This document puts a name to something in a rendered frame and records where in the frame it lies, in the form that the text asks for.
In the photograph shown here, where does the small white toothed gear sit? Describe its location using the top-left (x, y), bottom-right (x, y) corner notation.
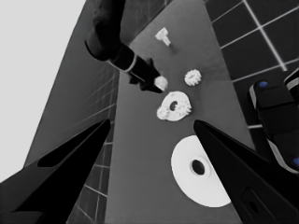
top-left (156, 106), bottom-right (171, 121)
top-left (183, 68), bottom-right (202, 88)
top-left (178, 100), bottom-right (192, 117)
top-left (153, 76), bottom-right (169, 91)

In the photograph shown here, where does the large thick white disc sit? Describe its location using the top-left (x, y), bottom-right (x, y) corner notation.
top-left (170, 134), bottom-right (232, 209)

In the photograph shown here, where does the white round pinned carrier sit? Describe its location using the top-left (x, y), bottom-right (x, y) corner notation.
top-left (156, 91), bottom-right (192, 122)

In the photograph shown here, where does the small white T-shaped piece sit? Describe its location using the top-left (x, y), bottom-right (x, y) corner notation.
top-left (154, 26), bottom-right (172, 47)

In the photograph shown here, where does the dark robot body block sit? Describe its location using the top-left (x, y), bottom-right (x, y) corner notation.
top-left (248, 66), bottom-right (299, 175)

